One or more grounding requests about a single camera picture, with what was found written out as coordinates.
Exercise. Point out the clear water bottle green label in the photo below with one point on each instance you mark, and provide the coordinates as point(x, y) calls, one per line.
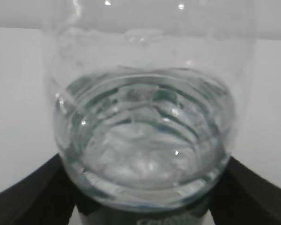
point(146, 99)

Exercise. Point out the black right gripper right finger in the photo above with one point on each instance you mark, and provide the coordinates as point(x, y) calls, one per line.
point(241, 198)

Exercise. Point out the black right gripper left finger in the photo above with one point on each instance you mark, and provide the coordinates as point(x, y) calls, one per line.
point(46, 197)

